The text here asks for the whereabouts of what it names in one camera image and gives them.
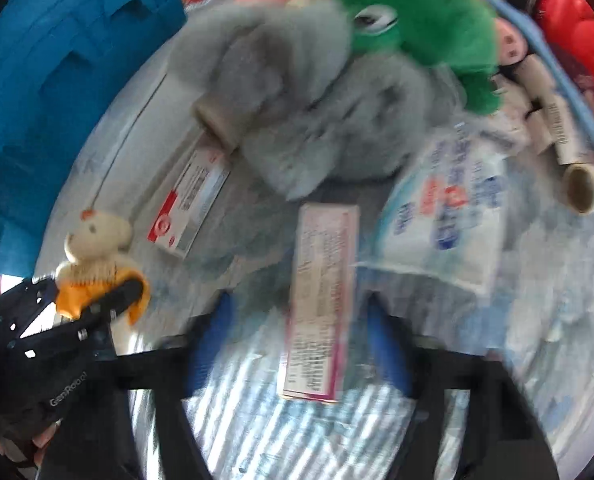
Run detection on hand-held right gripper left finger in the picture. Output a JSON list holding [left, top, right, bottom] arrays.
[[44, 291, 239, 480]]

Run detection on blue plastic crate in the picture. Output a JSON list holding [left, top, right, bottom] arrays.
[[0, 0, 188, 273]]

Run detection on blue white wipes packet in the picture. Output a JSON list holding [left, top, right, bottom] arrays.
[[362, 122, 509, 297]]

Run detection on grey fluffy plush toy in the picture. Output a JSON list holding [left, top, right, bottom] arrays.
[[169, 0, 459, 202]]

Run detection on cardboard tube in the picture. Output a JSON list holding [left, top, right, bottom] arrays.
[[562, 162, 594, 214]]

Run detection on dark green frog plush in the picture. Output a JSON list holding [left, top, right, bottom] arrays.
[[331, 0, 503, 117]]

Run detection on red white medicine box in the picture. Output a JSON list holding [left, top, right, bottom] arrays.
[[147, 132, 232, 261]]

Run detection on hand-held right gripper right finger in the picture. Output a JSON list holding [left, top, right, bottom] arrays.
[[364, 291, 560, 480]]

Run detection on beige tape roll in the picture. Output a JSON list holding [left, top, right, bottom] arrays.
[[192, 92, 244, 154]]

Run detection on red bear-shaped case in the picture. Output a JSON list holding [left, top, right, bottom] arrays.
[[532, 0, 594, 106]]

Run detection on small bear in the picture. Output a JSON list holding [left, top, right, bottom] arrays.
[[54, 209, 152, 327]]

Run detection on white tube with barcode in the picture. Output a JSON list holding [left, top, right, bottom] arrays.
[[540, 100, 594, 166]]

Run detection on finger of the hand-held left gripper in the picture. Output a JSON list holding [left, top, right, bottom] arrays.
[[76, 280, 145, 333], [24, 277, 58, 307]]

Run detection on person's left hand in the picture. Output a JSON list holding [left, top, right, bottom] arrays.
[[29, 417, 65, 468]]

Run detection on pink edged medicine box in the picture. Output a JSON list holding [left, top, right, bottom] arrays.
[[279, 203, 360, 404]]

